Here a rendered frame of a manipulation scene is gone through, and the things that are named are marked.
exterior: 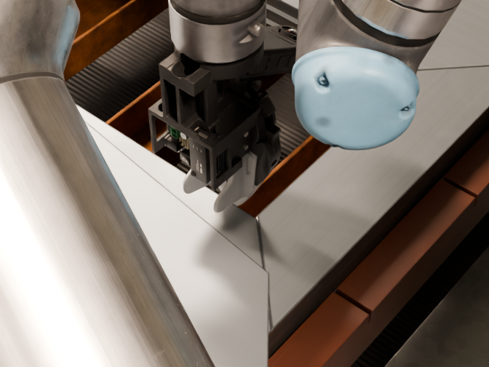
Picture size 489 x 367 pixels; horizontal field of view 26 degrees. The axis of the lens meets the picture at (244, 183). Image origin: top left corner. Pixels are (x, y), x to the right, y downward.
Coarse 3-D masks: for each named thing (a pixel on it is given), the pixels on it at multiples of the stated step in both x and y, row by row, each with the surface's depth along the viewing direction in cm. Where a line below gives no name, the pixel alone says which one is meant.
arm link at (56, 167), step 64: (0, 0) 30; (64, 0) 32; (0, 64) 30; (64, 64) 34; (0, 128) 30; (64, 128) 31; (0, 192) 29; (64, 192) 30; (0, 256) 29; (64, 256) 29; (128, 256) 31; (0, 320) 28; (64, 320) 29; (128, 320) 30
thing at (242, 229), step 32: (96, 128) 106; (480, 128) 109; (160, 160) 103; (448, 160) 106; (416, 192) 103; (224, 224) 98; (256, 224) 98; (384, 224) 100; (256, 256) 95; (352, 256) 97; (320, 288) 94; (288, 320) 92
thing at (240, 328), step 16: (256, 288) 93; (240, 304) 91; (256, 304) 91; (208, 320) 90; (224, 320) 90; (240, 320) 90; (256, 320) 90; (208, 336) 89; (224, 336) 89; (240, 336) 89; (256, 336) 89; (208, 352) 88; (224, 352) 88; (240, 352) 88; (256, 352) 88
